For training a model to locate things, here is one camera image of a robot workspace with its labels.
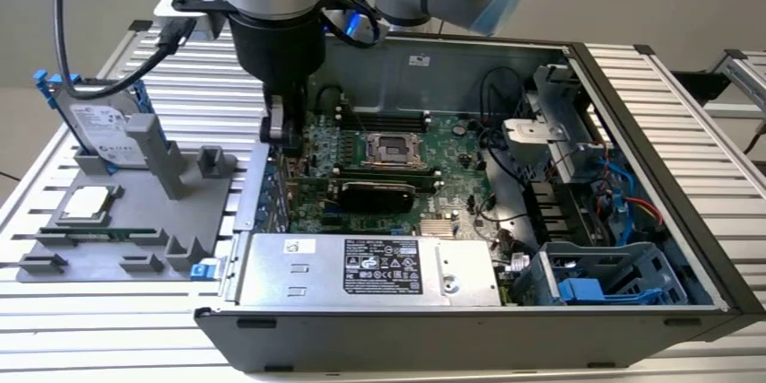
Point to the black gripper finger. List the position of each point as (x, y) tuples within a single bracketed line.
[(276, 118)]

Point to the green graphics card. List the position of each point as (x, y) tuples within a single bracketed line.
[(376, 199)]

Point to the CPU socket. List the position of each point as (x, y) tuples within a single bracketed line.
[(391, 148)]

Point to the hard disk in blue carrier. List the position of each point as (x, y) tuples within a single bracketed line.
[(96, 123)]

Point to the green motherboard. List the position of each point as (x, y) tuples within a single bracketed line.
[(455, 150)]

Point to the silver coin cell battery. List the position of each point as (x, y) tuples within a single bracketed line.
[(459, 128)]

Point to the gray parts rack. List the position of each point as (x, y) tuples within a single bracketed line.
[(137, 217)]

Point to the green loose RAM stick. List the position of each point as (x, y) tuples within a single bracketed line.
[(128, 235)]

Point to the silver finned chipset heatsink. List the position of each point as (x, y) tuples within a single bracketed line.
[(436, 228)]

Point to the silver power supply unit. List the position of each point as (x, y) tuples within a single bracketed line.
[(311, 280)]

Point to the blue case latch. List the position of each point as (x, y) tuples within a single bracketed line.
[(200, 272)]

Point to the silver CPU chip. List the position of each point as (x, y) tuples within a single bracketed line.
[(87, 201)]

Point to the gray metal drive cage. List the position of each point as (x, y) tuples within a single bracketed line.
[(556, 87)]

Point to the open black PC case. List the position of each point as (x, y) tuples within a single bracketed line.
[(419, 342)]

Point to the gray disk bay cage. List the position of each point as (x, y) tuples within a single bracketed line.
[(598, 248)]

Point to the blue disk carrier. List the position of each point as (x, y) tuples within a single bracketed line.
[(576, 289)]

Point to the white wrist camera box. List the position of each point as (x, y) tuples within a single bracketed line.
[(359, 28)]

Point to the white camera on black bracket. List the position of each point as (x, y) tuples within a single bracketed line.
[(163, 8)]

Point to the aluminium frame table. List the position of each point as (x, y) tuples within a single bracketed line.
[(742, 69)]

